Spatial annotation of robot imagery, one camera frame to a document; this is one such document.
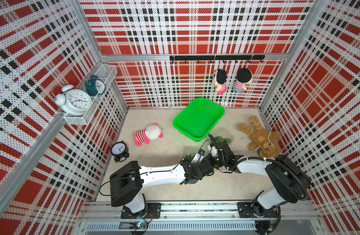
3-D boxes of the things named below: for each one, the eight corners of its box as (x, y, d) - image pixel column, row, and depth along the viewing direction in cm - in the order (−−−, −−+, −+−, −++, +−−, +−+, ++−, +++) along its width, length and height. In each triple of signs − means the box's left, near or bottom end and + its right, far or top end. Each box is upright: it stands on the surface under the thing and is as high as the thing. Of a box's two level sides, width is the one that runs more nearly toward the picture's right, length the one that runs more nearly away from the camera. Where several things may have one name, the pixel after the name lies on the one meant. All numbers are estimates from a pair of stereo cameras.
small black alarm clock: (115, 164, 92) (112, 162, 90) (111, 147, 100) (109, 145, 97) (130, 157, 95) (129, 154, 93) (126, 141, 103) (124, 139, 100)
